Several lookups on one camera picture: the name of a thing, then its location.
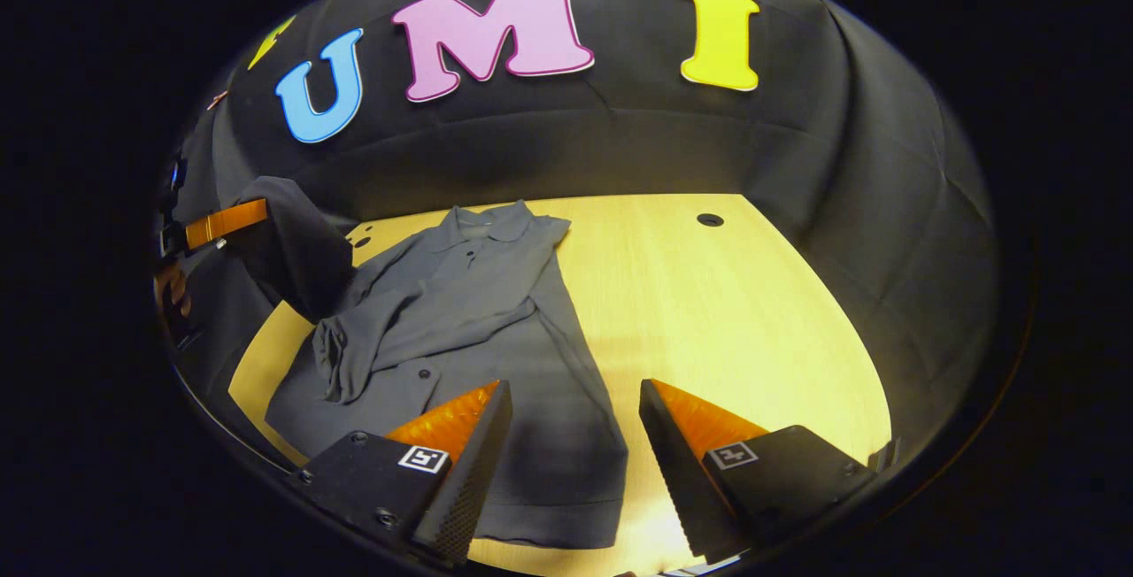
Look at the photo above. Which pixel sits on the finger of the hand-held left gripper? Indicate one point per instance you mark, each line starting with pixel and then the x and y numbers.
pixel 226 223

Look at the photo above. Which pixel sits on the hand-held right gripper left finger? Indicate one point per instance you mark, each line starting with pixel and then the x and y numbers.
pixel 469 480

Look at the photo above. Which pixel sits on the grey collared shirt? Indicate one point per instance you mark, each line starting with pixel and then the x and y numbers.
pixel 478 329

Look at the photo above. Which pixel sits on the black backdrop cloth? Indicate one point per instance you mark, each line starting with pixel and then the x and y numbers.
pixel 664 143

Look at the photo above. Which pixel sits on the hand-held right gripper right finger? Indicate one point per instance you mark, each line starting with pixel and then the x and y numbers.
pixel 686 480

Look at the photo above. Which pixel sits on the small orange backdrop clip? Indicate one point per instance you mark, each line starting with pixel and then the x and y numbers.
pixel 217 100

